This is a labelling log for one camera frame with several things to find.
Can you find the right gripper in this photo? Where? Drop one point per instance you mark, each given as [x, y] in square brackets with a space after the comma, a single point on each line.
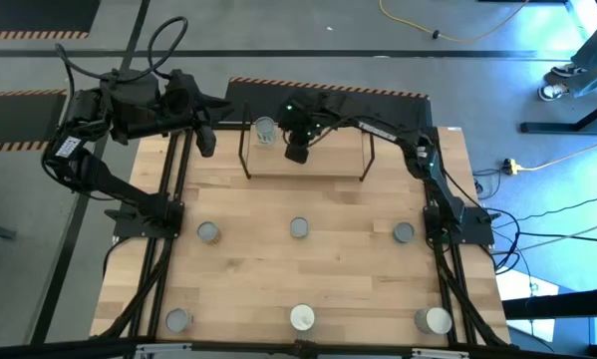
[303, 119]

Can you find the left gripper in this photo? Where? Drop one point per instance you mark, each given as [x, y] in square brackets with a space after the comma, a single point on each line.
[206, 142]

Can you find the carrot label can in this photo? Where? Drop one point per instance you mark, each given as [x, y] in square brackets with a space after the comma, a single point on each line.
[265, 130]

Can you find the short green yellow can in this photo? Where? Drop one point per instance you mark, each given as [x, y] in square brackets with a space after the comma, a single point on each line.
[299, 227]

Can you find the short teal can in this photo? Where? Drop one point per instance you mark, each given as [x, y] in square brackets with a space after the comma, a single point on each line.
[403, 232]

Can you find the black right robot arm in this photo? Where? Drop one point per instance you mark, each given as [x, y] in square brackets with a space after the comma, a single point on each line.
[435, 174]

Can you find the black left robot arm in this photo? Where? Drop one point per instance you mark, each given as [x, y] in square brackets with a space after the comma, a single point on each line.
[128, 105]

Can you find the black hazard-striped floor mat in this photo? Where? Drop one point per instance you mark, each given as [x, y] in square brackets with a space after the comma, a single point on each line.
[258, 95]
[9, 119]
[29, 15]

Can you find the yellow power strip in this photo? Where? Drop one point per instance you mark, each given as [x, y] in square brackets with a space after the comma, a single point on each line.
[511, 166]

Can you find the person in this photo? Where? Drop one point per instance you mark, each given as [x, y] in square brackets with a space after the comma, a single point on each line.
[552, 91]

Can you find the black desk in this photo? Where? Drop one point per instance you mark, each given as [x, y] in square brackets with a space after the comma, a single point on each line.
[557, 304]

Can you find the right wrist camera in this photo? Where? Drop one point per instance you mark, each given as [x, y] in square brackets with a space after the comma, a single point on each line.
[296, 153]

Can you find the wooden shelf black metal frame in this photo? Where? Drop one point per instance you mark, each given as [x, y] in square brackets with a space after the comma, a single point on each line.
[328, 159]

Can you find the black aluminium rig frame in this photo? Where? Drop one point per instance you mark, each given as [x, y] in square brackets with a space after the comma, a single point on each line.
[184, 169]

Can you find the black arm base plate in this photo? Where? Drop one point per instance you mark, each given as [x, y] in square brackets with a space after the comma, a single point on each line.
[477, 232]
[128, 227]

